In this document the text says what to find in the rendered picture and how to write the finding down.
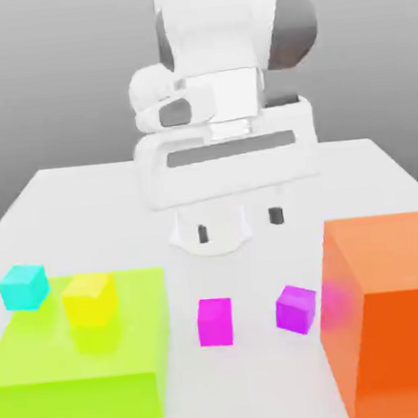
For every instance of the small purple cube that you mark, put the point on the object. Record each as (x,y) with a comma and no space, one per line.
(296,310)

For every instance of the small yellow cube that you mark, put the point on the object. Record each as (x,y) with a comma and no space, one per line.
(90,301)

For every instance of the large orange box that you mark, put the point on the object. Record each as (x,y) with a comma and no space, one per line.
(396,320)

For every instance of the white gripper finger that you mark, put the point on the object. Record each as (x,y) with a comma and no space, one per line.
(203,234)
(276,216)

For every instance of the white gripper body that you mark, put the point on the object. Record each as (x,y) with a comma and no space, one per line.
(234,174)

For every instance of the small magenta cube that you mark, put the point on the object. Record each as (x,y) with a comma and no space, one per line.
(215,323)

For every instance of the large green box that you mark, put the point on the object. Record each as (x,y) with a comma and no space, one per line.
(83,357)

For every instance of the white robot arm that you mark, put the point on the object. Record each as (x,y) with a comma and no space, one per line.
(213,32)

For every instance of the small cyan cube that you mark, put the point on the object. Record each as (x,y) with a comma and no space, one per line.
(22,288)

